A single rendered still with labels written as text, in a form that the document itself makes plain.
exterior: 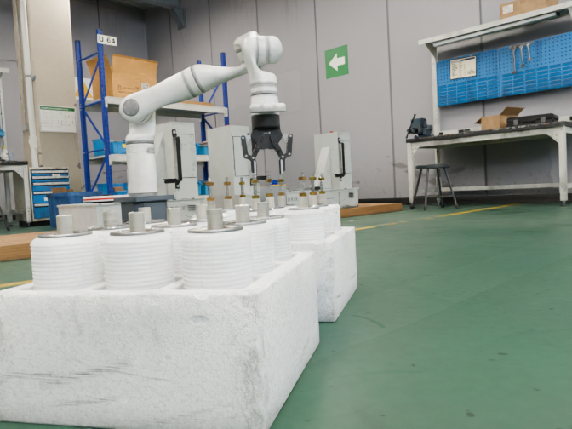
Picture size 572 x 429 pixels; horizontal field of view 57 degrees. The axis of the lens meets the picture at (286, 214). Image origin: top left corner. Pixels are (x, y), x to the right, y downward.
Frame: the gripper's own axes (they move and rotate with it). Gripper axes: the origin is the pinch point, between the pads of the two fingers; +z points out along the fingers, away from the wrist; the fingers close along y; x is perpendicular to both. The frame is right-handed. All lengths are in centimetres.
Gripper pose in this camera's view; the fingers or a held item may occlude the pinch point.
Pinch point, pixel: (268, 169)
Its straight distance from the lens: 138.4
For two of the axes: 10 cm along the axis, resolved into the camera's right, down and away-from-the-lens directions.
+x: 1.5, 0.4, -9.9
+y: -9.9, 0.6, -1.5
